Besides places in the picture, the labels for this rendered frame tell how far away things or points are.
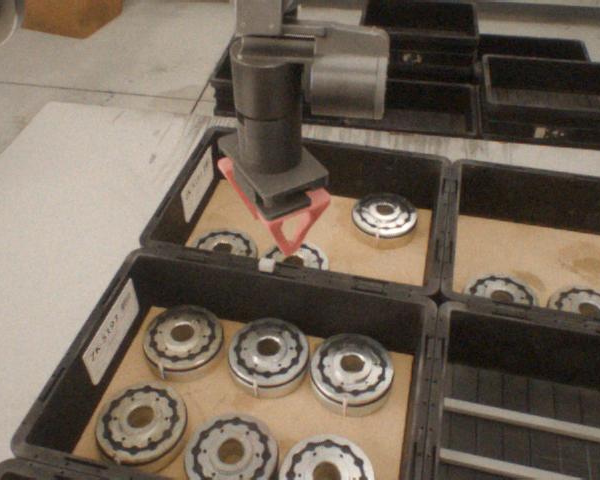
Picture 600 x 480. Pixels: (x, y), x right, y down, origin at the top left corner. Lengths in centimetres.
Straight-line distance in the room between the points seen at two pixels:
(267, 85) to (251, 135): 5
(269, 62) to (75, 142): 103
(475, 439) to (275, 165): 42
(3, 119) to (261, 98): 263
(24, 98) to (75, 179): 186
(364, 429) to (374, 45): 45
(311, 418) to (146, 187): 70
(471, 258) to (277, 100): 54
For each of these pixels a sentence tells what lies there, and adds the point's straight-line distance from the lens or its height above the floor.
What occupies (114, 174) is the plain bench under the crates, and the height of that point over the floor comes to 70.
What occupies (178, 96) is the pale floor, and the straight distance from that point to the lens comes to 302.
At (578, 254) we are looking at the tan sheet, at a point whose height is 83.
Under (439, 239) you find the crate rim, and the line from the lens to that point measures 84.
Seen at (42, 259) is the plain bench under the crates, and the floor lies 70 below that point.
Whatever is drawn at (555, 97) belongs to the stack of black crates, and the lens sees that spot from 214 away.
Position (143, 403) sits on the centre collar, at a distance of 76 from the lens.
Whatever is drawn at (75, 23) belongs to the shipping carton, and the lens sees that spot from 366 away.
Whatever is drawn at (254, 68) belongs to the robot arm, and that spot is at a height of 126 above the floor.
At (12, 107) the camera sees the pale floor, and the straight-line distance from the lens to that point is 317.
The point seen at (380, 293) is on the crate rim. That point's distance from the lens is 76.
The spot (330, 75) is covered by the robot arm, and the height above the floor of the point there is 126.
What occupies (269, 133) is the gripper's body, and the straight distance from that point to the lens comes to 52.
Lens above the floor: 149
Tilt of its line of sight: 43 degrees down
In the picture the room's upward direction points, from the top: straight up
